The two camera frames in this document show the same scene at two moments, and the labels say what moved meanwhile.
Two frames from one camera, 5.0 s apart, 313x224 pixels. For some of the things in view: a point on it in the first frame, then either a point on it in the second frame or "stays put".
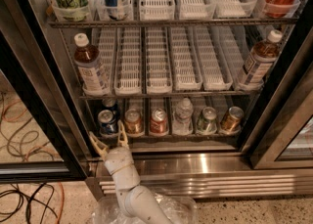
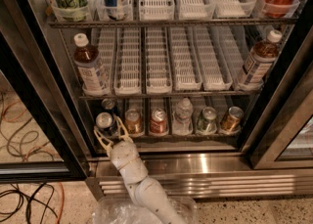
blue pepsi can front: (108, 121) stays put
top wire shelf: (177, 22) stays put
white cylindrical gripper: (118, 159) to (123, 154)
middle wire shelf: (170, 95) stays put
